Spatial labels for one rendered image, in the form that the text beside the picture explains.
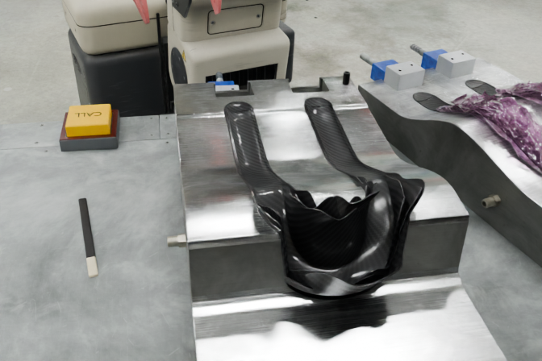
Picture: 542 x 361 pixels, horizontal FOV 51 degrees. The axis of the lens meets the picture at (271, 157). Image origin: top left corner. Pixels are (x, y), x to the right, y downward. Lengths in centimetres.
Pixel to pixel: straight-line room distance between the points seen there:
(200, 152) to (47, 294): 23
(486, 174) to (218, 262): 38
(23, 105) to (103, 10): 139
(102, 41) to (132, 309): 87
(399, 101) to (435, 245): 37
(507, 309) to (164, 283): 37
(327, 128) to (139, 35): 76
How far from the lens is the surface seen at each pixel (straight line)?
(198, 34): 116
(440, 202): 56
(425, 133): 82
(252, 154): 69
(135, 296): 64
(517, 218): 74
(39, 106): 268
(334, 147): 71
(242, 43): 118
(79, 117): 87
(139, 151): 84
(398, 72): 91
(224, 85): 89
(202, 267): 51
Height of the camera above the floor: 127
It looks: 35 degrees down
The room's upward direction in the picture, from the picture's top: 3 degrees clockwise
